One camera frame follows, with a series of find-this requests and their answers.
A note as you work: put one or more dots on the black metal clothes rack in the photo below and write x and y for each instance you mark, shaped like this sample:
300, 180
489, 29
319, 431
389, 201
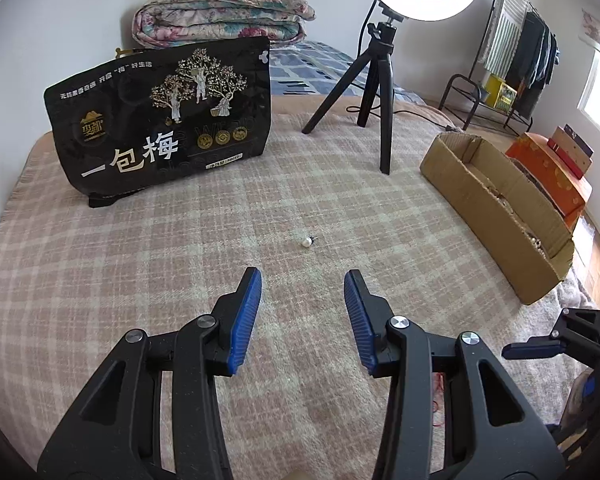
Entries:
460, 85

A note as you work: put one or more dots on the cardboard box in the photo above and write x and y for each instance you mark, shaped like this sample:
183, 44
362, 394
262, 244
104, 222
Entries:
500, 220

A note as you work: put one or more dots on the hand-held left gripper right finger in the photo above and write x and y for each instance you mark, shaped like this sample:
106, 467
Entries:
360, 320

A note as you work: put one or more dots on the brown flat box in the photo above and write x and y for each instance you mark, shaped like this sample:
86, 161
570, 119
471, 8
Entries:
572, 152

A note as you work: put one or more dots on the folded floral quilt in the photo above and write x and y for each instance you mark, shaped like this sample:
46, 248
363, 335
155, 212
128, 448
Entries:
220, 15

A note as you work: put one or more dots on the yellow box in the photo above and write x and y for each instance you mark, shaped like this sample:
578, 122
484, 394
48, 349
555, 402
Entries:
502, 92

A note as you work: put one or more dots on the pink plaid blanket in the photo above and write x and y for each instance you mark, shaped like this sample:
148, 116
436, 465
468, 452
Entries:
180, 250

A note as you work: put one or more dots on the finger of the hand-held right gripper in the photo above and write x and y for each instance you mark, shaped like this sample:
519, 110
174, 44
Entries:
530, 350

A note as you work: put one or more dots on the striped hanging cloth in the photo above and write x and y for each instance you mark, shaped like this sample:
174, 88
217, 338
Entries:
505, 20

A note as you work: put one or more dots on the orange cloth covered table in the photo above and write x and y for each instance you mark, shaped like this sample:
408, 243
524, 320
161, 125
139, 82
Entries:
555, 180

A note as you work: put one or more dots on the dark hanging clothes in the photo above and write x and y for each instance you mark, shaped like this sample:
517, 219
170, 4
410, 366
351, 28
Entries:
535, 60

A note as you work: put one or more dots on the white pearl earring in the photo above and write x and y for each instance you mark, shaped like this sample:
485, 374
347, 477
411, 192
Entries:
306, 242

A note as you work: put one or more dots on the black snack bag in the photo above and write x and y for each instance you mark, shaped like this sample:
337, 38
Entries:
155, 125

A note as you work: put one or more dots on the black tripod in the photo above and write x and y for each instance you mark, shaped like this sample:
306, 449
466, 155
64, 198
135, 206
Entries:
380, 90

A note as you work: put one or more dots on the blue patterned bedsheet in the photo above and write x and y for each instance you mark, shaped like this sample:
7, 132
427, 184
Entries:
310, 67

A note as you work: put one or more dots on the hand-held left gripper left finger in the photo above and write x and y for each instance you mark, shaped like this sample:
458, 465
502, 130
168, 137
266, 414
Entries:
244, 320

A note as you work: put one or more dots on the small gold clip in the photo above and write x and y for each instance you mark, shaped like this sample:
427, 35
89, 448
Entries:
123, 52

